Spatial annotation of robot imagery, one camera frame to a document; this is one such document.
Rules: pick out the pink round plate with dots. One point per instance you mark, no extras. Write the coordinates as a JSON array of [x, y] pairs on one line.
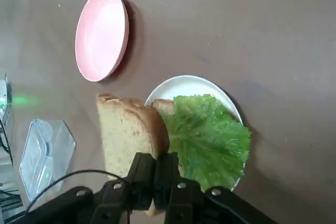
[[101, 35]]

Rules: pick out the white round plate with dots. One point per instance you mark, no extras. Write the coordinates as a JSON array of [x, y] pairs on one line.
[[183, 85]]

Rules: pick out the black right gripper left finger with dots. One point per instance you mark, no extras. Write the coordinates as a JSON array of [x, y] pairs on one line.
[[113, 197]]

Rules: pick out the brown bread slice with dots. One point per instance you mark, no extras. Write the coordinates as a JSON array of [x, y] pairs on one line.
[[164, 106], [123, 132]]

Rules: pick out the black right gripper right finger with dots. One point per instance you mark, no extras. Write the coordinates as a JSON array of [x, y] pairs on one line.
[[189, 197]]

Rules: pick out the green lettuce leaf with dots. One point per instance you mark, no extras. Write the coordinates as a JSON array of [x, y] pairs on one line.
[[207, 140]]

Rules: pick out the clear plastic container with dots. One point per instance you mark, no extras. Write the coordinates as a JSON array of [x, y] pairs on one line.
[[43, 153]]

